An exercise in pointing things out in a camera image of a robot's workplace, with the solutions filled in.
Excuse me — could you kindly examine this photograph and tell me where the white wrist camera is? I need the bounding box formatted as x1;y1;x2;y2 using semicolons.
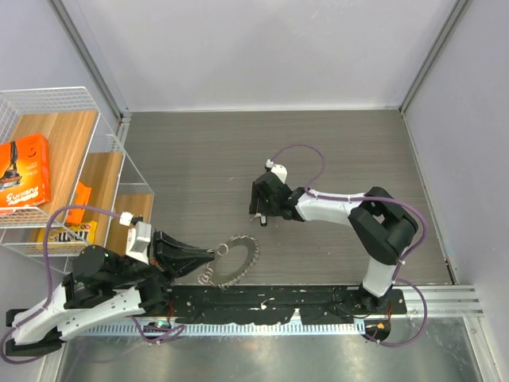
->
119;212;152;265
265;158;288;184

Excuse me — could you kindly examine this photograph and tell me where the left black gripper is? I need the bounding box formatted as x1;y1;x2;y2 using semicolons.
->
108;226;216;287

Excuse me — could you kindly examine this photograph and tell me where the metal disc with key rings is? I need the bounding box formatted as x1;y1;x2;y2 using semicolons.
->
197;234;260;290

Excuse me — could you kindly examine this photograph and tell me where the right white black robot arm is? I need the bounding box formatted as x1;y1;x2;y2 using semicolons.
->
249;171;418;314

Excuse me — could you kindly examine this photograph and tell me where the orange product box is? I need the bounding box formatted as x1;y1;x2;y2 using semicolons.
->
0;134;51;208

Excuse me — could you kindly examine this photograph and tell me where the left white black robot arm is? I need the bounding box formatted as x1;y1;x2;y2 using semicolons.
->
4;228;216;359

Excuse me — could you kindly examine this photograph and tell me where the white slotted cable duct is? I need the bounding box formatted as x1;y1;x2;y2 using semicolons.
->
80;319;365;337

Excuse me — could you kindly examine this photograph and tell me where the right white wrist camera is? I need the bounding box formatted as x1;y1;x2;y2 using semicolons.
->
265;158;288;184

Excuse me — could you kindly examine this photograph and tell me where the yellow candy bag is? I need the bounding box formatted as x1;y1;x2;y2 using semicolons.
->
47;220;97;252

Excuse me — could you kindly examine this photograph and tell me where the white wire shelf rack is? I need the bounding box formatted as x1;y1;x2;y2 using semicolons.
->
1;87;154;263

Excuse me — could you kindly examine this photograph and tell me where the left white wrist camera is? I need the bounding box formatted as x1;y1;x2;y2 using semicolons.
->
119;212;152;265

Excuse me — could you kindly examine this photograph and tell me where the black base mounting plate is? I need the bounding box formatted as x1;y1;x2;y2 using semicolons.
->
123;283;406;325

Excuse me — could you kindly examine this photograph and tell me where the small orange packet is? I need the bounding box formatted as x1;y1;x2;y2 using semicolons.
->
65;181;92;224

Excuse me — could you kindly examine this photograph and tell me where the silver key with black tag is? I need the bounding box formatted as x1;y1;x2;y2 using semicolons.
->
250;212;267;227

